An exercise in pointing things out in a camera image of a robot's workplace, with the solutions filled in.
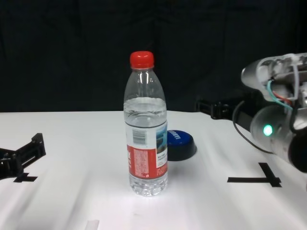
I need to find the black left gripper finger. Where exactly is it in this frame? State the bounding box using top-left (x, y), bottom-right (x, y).
top-left (14, 133), bottom-right (47, 173)

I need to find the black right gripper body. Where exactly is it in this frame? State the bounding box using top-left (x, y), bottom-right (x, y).
top-left (233, 91), bottom-right (274, 130)

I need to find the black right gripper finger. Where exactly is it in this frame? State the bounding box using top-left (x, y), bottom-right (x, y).
top-left (195, 99), bottom-right (235, 120)

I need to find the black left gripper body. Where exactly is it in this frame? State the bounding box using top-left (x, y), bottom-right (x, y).
top-left (0, 147), bottom-right (24, 181)

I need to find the blue push button black base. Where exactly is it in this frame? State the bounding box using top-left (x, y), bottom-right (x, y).
top-left (165, 129), bottom-right (197, 161)

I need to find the clear water bottle red cap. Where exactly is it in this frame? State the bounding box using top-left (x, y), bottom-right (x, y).
top-left (123, 50), bottom-right (168, 197)

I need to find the translucent tape strip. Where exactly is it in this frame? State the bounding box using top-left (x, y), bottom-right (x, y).
top-left (85, 212), bottom-right (100, 230)

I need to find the black backdrop cloth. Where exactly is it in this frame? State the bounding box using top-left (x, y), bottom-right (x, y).
top-left (0, 0), bottom-right (307, 114)

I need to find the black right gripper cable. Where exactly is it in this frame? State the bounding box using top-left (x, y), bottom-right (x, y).
top-left (232, 100), bottom-right (274, 154)

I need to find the white right camera zip tie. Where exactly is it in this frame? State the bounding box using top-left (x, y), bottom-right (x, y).
top-left (290, 54), bottom-right (301, 102)

